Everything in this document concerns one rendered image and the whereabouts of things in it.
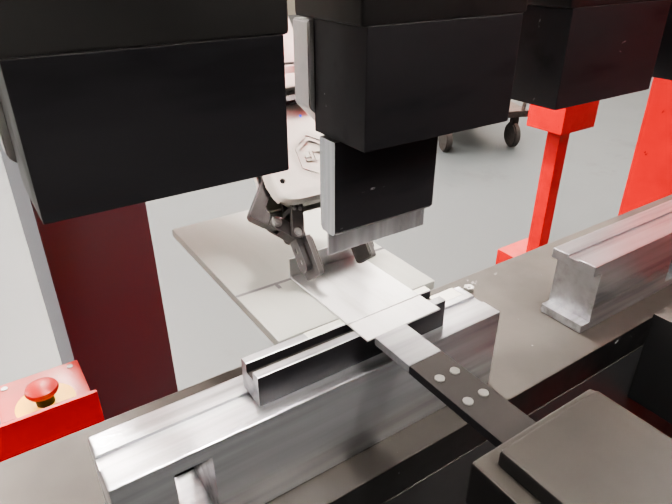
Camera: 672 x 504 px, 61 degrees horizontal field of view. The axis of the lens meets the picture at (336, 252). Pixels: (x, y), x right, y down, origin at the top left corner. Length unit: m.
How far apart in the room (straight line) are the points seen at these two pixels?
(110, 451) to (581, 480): 0.32
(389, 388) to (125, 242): 0.67
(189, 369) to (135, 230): 1.06
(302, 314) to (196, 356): 1.62
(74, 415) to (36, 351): 1.61
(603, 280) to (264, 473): 0.46
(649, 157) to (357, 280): 0.85
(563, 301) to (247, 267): 0.41
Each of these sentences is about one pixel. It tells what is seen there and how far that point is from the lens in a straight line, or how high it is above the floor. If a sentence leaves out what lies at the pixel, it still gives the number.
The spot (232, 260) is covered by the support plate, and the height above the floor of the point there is 1.00.
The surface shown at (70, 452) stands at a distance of 0.63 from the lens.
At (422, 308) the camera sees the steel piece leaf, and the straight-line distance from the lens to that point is 0.54.
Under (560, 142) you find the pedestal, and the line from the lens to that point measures 2.39.
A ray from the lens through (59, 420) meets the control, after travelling 0.75.
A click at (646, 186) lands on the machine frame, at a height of 0.87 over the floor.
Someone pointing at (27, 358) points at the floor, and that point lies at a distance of 2.34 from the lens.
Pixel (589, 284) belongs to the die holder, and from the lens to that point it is 0.76.
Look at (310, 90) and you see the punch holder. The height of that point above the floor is 1.21.
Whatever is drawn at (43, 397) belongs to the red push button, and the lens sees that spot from 0.82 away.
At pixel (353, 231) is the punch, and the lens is 0.46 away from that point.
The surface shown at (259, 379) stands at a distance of 0.46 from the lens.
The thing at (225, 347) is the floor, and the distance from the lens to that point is 2.15.
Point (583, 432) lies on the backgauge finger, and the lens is 0.40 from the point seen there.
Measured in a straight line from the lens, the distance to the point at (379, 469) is 0.56.
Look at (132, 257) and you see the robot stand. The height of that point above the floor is 0.79.
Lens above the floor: 1.30
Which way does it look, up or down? 28 degrees down
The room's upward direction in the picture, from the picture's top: straight up
